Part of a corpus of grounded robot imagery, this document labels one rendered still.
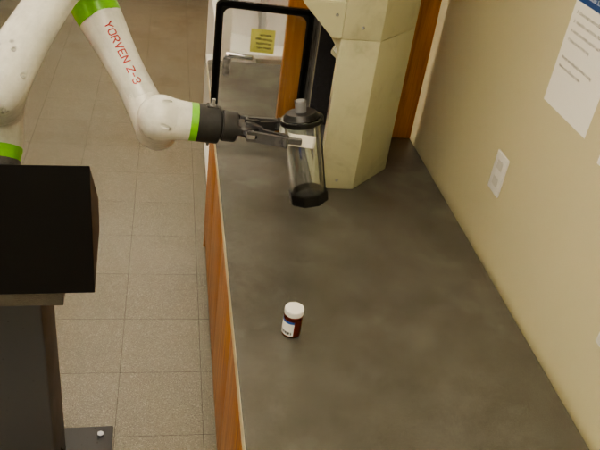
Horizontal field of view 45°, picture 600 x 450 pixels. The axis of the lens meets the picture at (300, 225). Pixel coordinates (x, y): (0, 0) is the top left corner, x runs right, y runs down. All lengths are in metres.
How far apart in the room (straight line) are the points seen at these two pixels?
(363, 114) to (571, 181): 0.68
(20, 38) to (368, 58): 0.91
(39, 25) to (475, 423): 1.24
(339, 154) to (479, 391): 0.86
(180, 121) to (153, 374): 1.37
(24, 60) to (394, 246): 1.05
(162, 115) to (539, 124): 0.90
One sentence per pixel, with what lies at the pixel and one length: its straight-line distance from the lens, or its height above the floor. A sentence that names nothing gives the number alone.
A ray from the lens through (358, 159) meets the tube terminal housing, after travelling 2.18.
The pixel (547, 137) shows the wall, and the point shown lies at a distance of 1.81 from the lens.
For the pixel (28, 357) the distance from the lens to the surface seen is 1.98.
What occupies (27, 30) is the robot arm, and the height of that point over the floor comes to 1.48.
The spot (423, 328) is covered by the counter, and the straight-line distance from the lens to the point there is 1.75.
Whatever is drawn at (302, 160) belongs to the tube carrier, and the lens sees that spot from 1.78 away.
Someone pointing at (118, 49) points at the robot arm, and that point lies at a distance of 1.87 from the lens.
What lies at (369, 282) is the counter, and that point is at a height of 0.94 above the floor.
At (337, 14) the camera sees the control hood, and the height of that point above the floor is 1.48.
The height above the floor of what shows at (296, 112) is 1.31.
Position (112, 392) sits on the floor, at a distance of 2.80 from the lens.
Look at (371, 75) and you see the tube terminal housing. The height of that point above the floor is 1.31.
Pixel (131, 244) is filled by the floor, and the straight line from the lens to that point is 3.51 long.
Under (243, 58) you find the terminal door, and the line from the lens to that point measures 2.35.
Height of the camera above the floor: 2.04
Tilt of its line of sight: 33 degrees down
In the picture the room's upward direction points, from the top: 9 degrees clockwise
